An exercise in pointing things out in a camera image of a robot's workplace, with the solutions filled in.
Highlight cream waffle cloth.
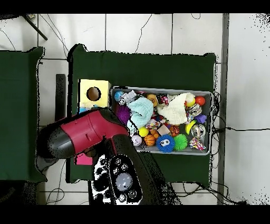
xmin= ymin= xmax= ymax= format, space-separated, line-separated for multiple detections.
xmin=156 ymin=92 xmax=196 ymax=125

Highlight wooden box three holes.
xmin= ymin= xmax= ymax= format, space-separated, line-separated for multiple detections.
xmin=74 ymin=79 xmax=112 ymax=166

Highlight mint green waffle cloth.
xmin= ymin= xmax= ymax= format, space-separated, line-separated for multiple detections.
xmin=126 ymin=97 xmax=155 ymax=136

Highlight purple spiky ball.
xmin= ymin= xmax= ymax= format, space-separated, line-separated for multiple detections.
xmin=115 ymin=104 xmax=132 ymax=125

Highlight silver toy robot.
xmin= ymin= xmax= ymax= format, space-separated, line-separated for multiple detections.
xmin=118 ymin=89 xmax=137 ymax=106

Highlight blue globe ball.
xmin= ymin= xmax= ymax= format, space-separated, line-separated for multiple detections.
xmin=113 ymin=91 xmax=124 ymax=102

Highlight small white baseball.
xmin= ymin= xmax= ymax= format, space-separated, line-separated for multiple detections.
xmin=131 ymin=135 xmax=143 ymax=147

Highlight small orange basketball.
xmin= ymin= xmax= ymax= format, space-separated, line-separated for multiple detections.
xmin=143 ymin=134 xmax=156 ymax=147

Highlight blue fuzzy googly-eye ball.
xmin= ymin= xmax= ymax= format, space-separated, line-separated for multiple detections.
xmin=155 ymin=134 xmax=176 ymax=153

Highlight dark green table cloth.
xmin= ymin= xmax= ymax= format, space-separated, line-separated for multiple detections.
xmin=66 ymin=43 xmax=217 ymax=188

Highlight green spiky rubber ball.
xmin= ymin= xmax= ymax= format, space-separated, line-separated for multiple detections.
xmin=173 ymin=133 xmax=188 ymax=151

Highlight dark green side table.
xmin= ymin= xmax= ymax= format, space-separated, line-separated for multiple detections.
xmin=0 ymin=46 xmax=46 ymax=182

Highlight black tripod leg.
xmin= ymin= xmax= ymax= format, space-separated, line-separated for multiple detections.
xmin=21 ymin=14 xmax=49 ymax=41

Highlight shallow wire mesh bin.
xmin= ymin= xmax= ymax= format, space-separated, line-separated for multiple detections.
xmin=109 ymin=86 xmax=213 ymax=156

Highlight black floor cable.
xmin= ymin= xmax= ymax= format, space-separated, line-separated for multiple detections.
xmin=213 ymin=126 xmax=270 ymax=133

